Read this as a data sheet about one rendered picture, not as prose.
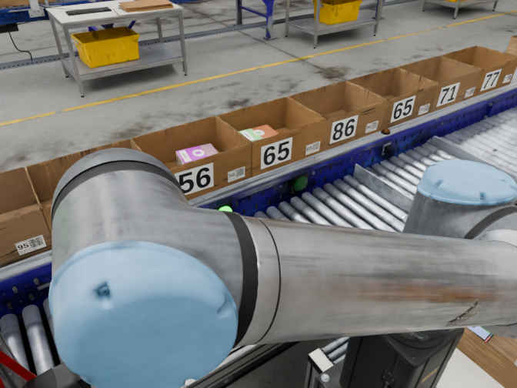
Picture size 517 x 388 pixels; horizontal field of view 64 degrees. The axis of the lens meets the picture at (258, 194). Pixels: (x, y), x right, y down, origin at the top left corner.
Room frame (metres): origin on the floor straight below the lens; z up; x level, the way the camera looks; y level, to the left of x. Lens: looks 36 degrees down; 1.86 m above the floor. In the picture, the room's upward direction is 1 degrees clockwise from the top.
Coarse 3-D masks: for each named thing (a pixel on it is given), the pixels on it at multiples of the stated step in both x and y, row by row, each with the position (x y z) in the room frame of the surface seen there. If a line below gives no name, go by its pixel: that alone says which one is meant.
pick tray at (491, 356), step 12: (468, 336) 0.72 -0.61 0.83; (492, 336) 0.77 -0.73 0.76; (468, 348) 0.71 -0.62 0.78; (480, 348) 0.69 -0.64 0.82; (492, 348) 0.67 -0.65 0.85; (504, 348) 0.73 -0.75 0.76; (516, 348) 0.73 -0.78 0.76; (480, 360) 0.68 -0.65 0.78; (492, 360) 0.66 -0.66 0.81; (504, 360) 0.64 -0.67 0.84; (492, 372) 0.65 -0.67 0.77; (504, 372) 0.63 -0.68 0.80; (516, 372) 0.61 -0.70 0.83; (504, 384) 0.62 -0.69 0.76; (516, 384) 0.60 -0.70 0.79
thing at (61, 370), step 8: (56, 368) 0.45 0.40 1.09; (64, 368) 0.45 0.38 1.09; (40, 376) 0.43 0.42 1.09; (48, 376) 0.43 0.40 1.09; (56, 376) 0.43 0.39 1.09; (64, 376) 0.43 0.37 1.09; (72, 376) 0.43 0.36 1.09; (80, 376) 0.43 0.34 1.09; (32, 384) 0.42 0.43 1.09; (40, 384) 0.42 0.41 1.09; (48, 384) 0.42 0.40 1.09; (56, 384) 0.42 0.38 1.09; (64, 384) 0.42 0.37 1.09; (72, 384) 0.42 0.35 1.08; (80, 384) 0.43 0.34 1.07; (88, 384) 0.43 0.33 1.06
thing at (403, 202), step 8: (360, 168) 1.65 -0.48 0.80; (360, 176) 1.64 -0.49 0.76; (368, 176) 1.60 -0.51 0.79; (376, 176) 1.57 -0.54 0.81; (368, 184) 1.60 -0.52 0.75; (376, 184) 1.56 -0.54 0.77; (384, 184) 1.52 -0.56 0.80; (384, 192) 1.52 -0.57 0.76; (392, 192) 1.48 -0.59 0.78; (400, 192) 1.45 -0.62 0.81; (392, 200) 1.47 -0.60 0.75; (400, 200) 1.44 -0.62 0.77; (408, 200) 1.41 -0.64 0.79; (400, 208) 1.43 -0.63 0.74; (408, 208) 1.40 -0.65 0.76
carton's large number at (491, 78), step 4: (492, 72) 2.38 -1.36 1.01; (496, 72) 2.41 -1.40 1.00; (488, 76) 2.36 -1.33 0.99; (492, 76) 2.39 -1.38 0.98; (496, 76) 2.42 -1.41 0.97; (484, 80) 2.34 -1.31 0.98; (488, 80) 2.37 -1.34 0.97; (492, 80) 2.40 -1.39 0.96; (496, 80) 2.43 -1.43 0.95; (484, 84) 2.35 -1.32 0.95; (488, 84) 2.38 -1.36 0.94; (492, 84) 2.41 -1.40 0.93; (484, 88) 2.36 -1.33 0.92; (488, 88) 2.39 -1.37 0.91
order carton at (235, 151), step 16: (176, 128) 1.57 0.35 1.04; (192, 128) 1.61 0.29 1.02; (208, 128) 1.65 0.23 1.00; (224, 128) 1.61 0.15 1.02; (144, 144) 1.48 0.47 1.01; (160, 144) 1.52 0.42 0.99; (176, 144) 1.56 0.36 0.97; (192, 144) 1.60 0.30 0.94; (224, 144) 1.62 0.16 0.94; (240, 144) 1.50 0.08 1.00; (160, 160) 1.52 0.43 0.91; (176, 160) 1.56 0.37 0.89; (208, 160) 1.33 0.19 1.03; (224, 160) 1.36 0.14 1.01; (240, 160) 1.41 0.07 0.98; (224, 176) 1.36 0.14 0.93; (208, 192) 1.32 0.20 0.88
